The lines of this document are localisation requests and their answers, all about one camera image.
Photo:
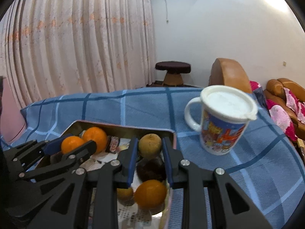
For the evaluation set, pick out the dark purple round fruit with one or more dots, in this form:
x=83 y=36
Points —
x=151 y=169

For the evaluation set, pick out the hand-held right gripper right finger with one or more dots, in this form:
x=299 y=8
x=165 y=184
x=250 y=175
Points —
x=166 y=162

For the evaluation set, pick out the dark round stool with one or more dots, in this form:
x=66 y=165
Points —
x=172 y=66

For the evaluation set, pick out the pink chair back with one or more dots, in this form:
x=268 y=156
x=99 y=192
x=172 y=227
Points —
x=9 y=114

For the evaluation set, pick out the blue plaid blanket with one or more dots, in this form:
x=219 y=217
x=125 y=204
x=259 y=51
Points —
x=143 y=109

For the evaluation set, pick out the floral pink curtain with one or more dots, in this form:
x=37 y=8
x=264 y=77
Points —
x=83 y=40

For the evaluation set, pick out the small round orange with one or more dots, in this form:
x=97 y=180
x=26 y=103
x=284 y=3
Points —
x=71 y=144

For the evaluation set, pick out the oval orange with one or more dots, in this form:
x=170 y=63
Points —
x=150 y=193

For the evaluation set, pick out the small yellow-brown fruit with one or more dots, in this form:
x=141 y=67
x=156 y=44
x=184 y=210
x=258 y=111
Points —
x=125 y=193
x=149 y=145

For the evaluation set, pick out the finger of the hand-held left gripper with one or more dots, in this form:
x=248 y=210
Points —
x=81 y=152
x=53 y=146

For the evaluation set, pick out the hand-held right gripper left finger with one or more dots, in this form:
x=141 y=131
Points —
x=132 y=162

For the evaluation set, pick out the pink tin box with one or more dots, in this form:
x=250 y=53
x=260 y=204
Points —
x=119 y=127

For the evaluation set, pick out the large orange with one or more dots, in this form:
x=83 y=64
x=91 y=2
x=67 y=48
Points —
x=95 y=138

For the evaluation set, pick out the pink floral cloth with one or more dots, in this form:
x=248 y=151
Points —
x=293 y=100

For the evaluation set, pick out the white printed mug with lid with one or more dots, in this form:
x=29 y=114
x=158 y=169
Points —
x=224 y=124

